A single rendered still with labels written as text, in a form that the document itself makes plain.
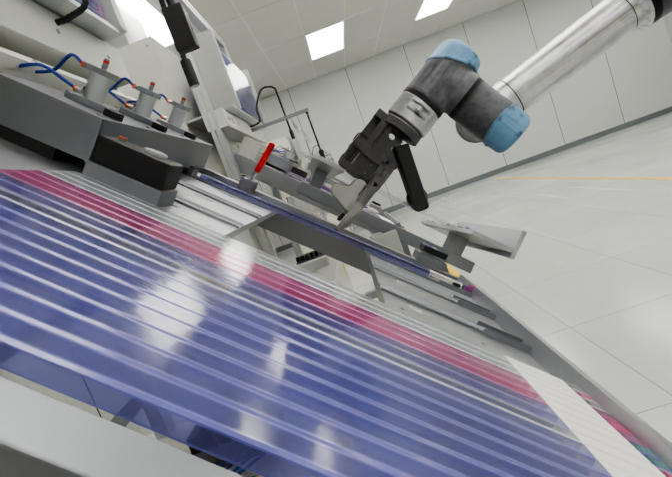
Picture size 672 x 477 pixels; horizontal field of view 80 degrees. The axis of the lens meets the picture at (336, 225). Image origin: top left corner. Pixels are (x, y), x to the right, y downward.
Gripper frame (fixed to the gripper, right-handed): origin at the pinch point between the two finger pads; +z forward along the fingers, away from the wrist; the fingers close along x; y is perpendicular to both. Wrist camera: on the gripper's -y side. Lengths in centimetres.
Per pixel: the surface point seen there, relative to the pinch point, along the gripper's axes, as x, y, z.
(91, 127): 28.1, 27.9, 4.3
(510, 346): 23.6, -22.6, -3.9
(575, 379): 31.8, -24.6, -5.9
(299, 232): -7.9, 5.1, 6.3
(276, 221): -7.9, 9.9, 7.4
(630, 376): -66, -116, -14
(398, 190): -749, -99, -53
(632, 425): 39.3, -24.6, -6.1
